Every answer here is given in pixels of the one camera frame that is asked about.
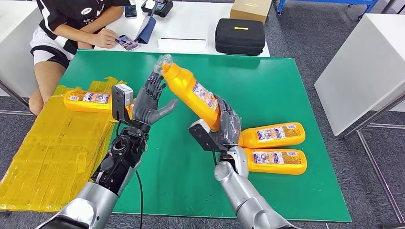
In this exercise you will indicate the person's right hand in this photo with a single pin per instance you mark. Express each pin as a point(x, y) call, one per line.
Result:
point(104, 38)

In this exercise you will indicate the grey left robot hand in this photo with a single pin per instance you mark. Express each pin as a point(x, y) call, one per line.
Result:
point(145, 107)

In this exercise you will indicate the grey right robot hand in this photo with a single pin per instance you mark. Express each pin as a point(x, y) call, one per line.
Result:
point(229, 126)

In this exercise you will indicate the orange detergent bottle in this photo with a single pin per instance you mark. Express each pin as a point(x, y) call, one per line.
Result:
point(79, 107)
point(186, 91)
point(246, 140)
point(275, 170)

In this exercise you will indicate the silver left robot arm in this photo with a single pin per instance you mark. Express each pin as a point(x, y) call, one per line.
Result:
point(95, 202)

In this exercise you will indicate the person's right forearm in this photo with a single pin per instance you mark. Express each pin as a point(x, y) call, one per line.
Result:
point(74, 33)

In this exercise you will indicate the person's left forearm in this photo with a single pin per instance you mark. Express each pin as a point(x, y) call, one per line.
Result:
point(106, 19)

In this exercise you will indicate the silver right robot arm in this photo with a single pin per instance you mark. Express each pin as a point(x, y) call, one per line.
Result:
point(243, 196)

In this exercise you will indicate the smartphone with lit screen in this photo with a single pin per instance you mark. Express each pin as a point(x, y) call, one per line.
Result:
point(128, 43)

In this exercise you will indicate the black smartphone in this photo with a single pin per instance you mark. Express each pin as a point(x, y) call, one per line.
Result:
point(130, 11)

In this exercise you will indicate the person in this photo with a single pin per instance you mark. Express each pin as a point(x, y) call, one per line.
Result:
point(72, 12)

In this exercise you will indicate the tablet in blue case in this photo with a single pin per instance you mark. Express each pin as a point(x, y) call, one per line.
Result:
point(146, 30)

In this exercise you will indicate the green table mat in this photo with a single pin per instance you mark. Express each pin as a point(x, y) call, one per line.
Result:
point(269, 94)

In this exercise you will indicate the black handheld controller with screen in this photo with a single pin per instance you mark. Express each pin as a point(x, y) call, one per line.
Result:
point(163, 9)

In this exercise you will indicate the white folded paper card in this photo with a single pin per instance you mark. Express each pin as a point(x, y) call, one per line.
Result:
point(182, 46)

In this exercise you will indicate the white side table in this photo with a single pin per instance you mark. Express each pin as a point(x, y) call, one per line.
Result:
point(15, 38)
point(364, 63)

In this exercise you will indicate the black zip carrying case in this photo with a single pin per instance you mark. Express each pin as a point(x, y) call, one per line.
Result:
point(239, 38)

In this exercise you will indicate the yellow tape sheet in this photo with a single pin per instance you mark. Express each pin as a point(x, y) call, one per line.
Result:
point(47, 142)

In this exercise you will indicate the brown cardboard box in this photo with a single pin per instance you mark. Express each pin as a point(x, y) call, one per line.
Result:
point(250, 11)

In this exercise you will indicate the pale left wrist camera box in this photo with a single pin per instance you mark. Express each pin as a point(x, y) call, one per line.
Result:
point(118, 101)

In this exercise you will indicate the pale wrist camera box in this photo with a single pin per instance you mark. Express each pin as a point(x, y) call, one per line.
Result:
point(118, 101)
point(202, 137)

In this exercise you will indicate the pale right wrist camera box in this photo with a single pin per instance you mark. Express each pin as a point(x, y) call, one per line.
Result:
point(202, 137)

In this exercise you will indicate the metal table leg frame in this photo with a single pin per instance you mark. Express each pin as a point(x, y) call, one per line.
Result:
point(14, 94)
point(379, 176)

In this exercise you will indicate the blue metal rack frame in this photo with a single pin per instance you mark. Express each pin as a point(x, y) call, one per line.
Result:
point(368, 2)

